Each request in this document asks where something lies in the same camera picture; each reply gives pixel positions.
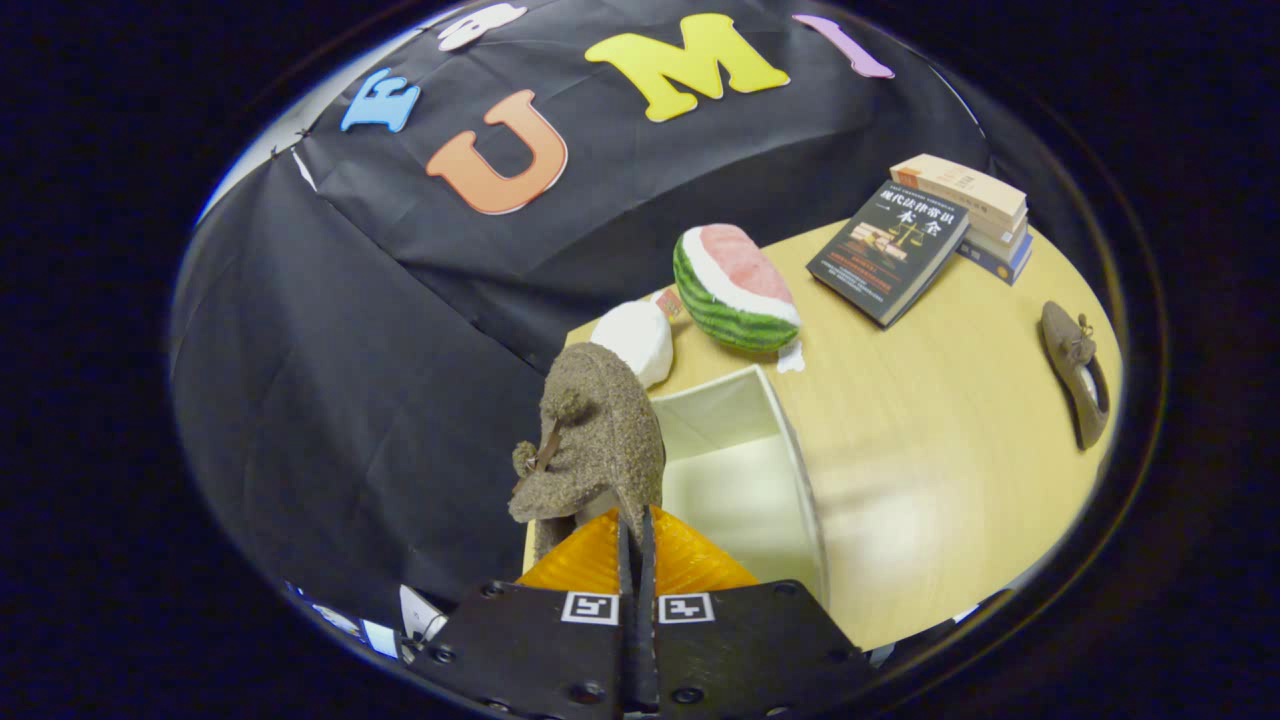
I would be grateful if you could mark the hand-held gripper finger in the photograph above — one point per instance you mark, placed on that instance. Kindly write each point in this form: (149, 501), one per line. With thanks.
(627, 570)
(648, 570)

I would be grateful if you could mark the beige fabric storage box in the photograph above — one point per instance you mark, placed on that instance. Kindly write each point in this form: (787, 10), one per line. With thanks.
(740, 490)

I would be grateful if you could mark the brown fuzzy slipper shoe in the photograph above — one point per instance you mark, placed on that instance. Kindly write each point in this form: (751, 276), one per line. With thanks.
(600, 430)
(1072, 365)

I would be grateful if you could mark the white box device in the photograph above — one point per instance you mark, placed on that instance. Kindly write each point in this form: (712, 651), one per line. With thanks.
(420, 612)

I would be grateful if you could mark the white plush toy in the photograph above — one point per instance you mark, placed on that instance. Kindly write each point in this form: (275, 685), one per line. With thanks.
(635, 335)

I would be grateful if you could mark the watermelon slice plush toy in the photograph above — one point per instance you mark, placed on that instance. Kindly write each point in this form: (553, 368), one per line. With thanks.
(735, 285)

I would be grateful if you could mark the black backdrop cloth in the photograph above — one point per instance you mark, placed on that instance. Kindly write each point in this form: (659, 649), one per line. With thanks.
(350, 350)

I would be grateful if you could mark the black cover book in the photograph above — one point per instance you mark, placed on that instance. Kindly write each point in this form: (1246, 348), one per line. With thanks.
(890, 250)

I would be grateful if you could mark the blue cover book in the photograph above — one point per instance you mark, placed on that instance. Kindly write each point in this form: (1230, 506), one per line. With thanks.
(1000, 262)

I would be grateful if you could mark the beige cover book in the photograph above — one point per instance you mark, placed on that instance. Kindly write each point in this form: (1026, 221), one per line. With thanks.
(965, 185)

